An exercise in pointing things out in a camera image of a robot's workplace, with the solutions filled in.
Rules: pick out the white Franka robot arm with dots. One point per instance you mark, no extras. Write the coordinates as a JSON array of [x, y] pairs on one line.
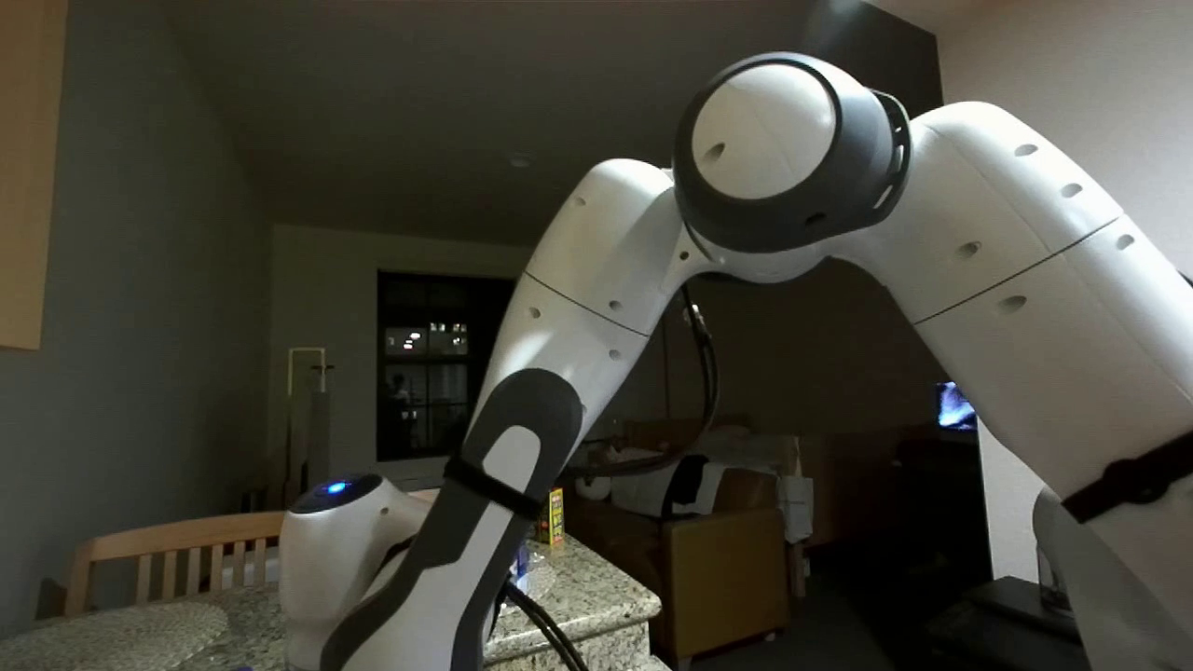
[[1029, 284]]

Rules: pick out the dark window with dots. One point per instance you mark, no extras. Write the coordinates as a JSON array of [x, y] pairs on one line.
[[421, 375]]

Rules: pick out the small yellow box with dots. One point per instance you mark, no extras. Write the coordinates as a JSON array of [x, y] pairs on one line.
[[553, 521]]

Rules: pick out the white bag pile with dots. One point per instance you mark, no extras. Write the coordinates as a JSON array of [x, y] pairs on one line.
[[747, 462]]

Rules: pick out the brown wooden cabinet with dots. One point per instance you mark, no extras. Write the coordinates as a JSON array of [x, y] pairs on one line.
[[729, 580]]

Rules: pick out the glowing blue screen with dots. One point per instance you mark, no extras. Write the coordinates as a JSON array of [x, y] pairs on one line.
[[954, 408]]

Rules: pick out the black low furniture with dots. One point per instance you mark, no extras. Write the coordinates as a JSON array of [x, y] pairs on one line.
[[993, 627]]

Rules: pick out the light wooden wall cabinets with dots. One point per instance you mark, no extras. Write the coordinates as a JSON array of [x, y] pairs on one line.
[[27, 171]]

